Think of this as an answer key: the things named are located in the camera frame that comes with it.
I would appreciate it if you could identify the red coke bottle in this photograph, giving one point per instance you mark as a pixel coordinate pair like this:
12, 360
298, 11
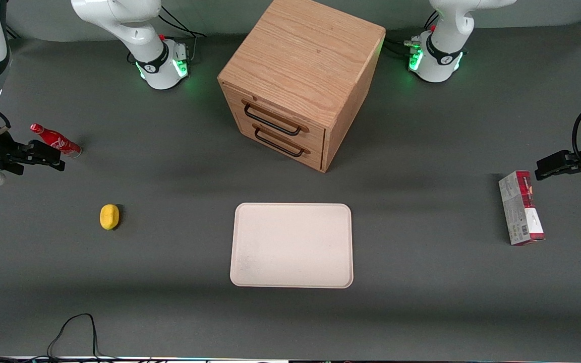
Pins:
63, 144

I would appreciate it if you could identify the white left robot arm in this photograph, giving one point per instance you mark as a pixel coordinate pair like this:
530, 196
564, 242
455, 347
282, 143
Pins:
444, 45

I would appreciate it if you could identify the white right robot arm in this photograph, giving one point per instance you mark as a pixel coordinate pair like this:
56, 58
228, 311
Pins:
134, 35

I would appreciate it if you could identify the cream rectangular tray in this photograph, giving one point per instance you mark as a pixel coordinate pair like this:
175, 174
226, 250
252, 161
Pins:
291, 245

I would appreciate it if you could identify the grey and red carton box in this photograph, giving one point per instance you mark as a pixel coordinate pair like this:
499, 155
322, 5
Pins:
520, 212

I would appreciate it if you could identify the yellow lemon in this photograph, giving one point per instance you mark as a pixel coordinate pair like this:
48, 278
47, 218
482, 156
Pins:
109, 217

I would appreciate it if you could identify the wooden drawer cabinet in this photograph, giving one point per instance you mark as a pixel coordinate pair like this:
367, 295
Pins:
303, 55

